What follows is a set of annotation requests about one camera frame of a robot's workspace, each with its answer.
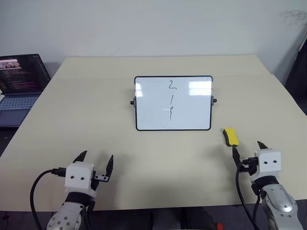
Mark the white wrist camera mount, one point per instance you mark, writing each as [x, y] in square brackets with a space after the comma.
[268, 161]
[78, 176]

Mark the open blue-grey laptop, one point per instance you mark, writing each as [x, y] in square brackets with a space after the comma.
[19, 79]

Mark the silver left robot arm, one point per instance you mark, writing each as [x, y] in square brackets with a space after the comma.
[64, 216]

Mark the small white object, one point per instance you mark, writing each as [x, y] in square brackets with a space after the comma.
[2, 98]

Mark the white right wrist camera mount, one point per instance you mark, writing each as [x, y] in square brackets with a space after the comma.
[268, 161]

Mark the yellow and black eraser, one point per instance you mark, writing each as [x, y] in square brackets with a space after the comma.
[232, 137]

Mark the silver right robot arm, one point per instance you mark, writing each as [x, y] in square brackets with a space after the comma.
[279, 201]

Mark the black upright panel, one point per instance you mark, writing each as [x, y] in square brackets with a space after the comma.
[297, 72]

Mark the black-framed tabletop whiteboard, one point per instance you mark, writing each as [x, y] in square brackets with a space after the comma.
[172, 112]

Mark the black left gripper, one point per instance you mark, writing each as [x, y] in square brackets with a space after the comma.
[100, 178]

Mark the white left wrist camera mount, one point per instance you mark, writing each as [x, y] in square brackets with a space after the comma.
[78, 176]

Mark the small red object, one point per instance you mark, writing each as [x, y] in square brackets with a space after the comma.
[219, 226]

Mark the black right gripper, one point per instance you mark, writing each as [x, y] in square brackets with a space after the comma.
[250, 165]

